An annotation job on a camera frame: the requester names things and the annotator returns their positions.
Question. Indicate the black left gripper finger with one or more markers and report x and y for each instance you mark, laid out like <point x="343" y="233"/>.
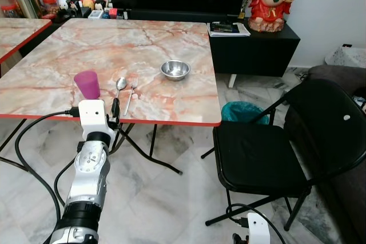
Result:
<point x="116" y="110"/>

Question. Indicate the pink plastic cup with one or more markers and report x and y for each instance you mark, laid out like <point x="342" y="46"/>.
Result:
<point x="87" y="84"/>

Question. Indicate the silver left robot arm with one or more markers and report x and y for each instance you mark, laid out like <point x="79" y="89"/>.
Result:
<point x="91" y="170"/>

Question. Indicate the steel spoon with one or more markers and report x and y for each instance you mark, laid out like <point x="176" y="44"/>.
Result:
<point x="120" y="83"/>

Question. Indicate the steel fork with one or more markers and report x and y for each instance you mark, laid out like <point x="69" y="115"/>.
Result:
<point x="132" y="87"/>

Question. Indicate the steel bowl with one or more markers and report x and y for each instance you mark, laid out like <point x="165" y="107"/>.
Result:
<point x="175" y="70"/>

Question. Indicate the black folding chair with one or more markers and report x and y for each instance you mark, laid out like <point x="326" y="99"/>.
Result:
<point x="257" y="152"/>

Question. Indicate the orange toy ball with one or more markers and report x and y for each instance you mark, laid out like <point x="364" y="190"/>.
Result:
<point x="88" y="3"/>

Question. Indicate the white toy figure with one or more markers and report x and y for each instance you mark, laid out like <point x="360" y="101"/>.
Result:
<point x="64" y="3"/>

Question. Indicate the grey patterned cloth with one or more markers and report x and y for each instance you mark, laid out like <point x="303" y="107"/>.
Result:
<point x="346" y="55"/>

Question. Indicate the teal waste bin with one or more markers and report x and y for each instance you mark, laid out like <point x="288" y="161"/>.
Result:
<point x="243" y="112"/>

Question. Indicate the stack of booklets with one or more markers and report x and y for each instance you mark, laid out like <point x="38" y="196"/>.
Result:
<point x="227" y="29"/>

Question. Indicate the steel canister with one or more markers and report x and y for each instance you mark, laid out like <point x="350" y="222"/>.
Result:
<point x="27" y="5"/>

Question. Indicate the red laughing Buddha statue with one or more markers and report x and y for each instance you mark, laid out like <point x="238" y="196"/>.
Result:
<point x="270" y="4"/>

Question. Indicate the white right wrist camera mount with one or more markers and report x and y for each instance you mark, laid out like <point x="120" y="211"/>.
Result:
<point x="257" y="230"/>

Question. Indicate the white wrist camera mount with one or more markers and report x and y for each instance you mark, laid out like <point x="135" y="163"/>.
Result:
<point x="94" y="115"/>
<point x="257" y="230"/>

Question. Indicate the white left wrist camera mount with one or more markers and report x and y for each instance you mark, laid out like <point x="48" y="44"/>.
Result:
<point x="94" y="115"/>

